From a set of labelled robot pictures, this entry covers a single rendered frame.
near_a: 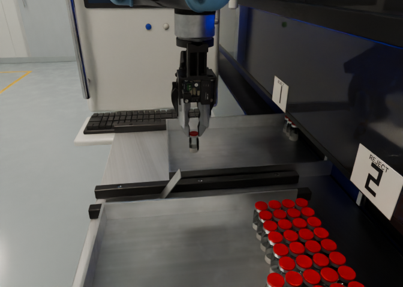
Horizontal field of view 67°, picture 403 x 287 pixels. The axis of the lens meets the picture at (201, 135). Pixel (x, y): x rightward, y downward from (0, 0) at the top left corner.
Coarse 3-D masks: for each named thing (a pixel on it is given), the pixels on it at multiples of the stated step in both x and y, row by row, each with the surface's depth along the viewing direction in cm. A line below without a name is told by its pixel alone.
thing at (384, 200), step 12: (360, 144) 41; (360, 156) 41; (372, 156) 39; (360, 168) 41; (372, 168) 39; (384, 168) 37; (360, 180) 42; (384, 180) 37; (396, 180) 35; (384, 192) 37; (396, 192) 35; (384, 204) 37
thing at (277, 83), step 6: (276, 78) 70; (276, 84) 70; (282, 84) 67; (276, 90) 71; (282, 90) 67; (276, 96) 71; (282, 96) 67; (276, 102) 71; (282, 102) 68; (282, 108) 68
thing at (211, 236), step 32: (256, 192) 54; (288, 192) 54; (128, 224) 51; (160, 224) 51; (192, 224) 51; (224, 224) 51; (96, 256) 44; (128, 256) 45; (160, 256) 45; (192, 256) 45; (224, 256) 45; (256, 256) 45
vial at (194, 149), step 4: (192, 136) 67; (196, 136) 67; (192, 140) 67; (196, 140) 68; (192, 144) 68; (196, 144) 68; (192, 148) 68; (196, 148) 68; (192, 152) 69; (196, 152) 69
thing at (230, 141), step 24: (168, 120) 82; (192, 120) 83; (216, 120) 84; (240, 120) 85; (264, 120) 86; (168, 144) 70; (216, 144) 77; (240, 144) 77; (264, 144) 77; (288, 144) 77; (192, 168) 67; (216, 168) 61; (240, 168) 61; (264, 168) 62; (288, 168) 63; (312, 168) 63
